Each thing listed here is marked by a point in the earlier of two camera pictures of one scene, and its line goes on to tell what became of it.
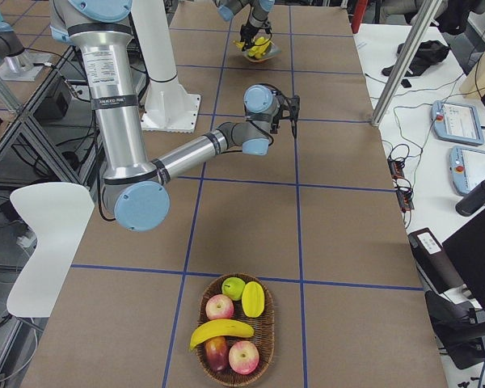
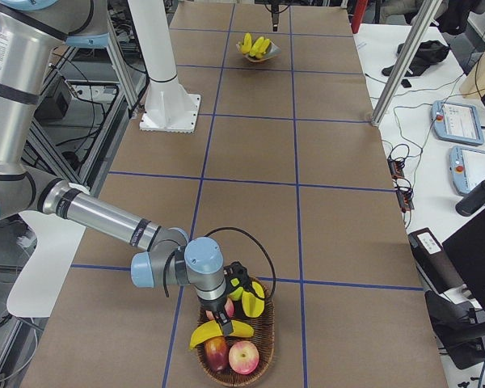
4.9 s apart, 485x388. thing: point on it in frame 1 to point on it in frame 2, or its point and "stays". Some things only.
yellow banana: (221, 327) stays
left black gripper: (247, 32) to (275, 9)
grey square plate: (273, 51) stays
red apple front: (243, 357) stays
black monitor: (475, 250) stays
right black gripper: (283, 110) to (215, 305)
